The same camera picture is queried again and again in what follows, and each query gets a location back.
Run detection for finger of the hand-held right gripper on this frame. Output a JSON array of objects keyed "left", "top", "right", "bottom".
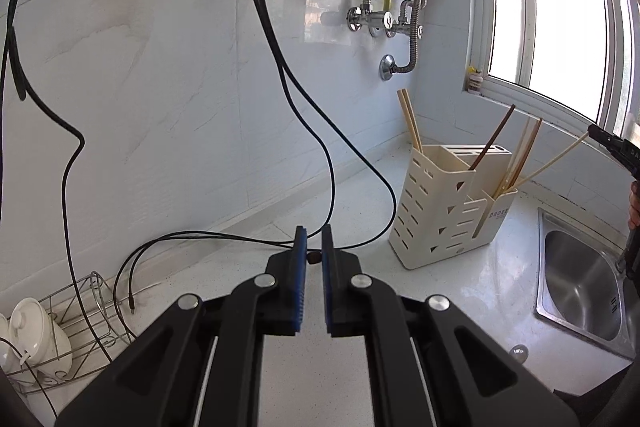
[{"left": 587, "top": 122, "right": 624, "bottom": 161}]

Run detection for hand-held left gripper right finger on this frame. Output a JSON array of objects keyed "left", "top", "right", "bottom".
[{"left": 321, "top": 223, "right": 581, "bottom": 427}]

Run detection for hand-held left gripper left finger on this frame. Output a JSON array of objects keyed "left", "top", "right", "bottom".
[{"left": 55, "top": 225, "right": 307, "bottom": 427}]

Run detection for reddish brown chopstick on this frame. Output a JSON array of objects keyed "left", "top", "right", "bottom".
[{"left": 502, "top": 118, "right": 544, "bottom": 192}]

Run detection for cream plastic utensil holder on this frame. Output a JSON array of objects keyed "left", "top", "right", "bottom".
[{"left": 389, "top": 144, "right": 519, "bottom": 271}]

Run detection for person's right hand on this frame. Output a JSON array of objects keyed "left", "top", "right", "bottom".
[{"left": 627, "top": 180, "right": 640, "bottom": 231}]

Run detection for stainless steel sink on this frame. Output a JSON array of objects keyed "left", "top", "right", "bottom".
[{"left": 535, "top": 206, "right": 640, "bottom": 360}]

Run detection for white framed window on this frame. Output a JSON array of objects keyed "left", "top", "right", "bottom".
[{"left": 462, "top": 0, "right": 640, "bottom": 142}]

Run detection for chrome angle valve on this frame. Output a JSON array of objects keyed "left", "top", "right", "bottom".
[
  {"left": 385, "top": 19, "right": 426, "bottom": 40},
  {"left": 347, "top": 5, "right": 391, "bottom": 32}
]

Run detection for white ceramic lidded bowl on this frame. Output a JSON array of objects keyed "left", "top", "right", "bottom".
[{"left": 9, "top": 298, "right": 55, "bottom": 365}]

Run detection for black cable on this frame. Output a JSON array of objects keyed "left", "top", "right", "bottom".
[
  {"left": 127, "top": 0, "right": 336, "bottom": 313},
  {"left": 0, "top": 0, "right": 116, "bottom": 365},
  {"left": 112, "top": 0, "right": 398, "bottom": 358}
]

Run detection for metal wire dish rack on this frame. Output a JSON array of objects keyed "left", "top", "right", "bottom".
[{"left": 0, "top": 271, "right": 138, "bottom": 400}]

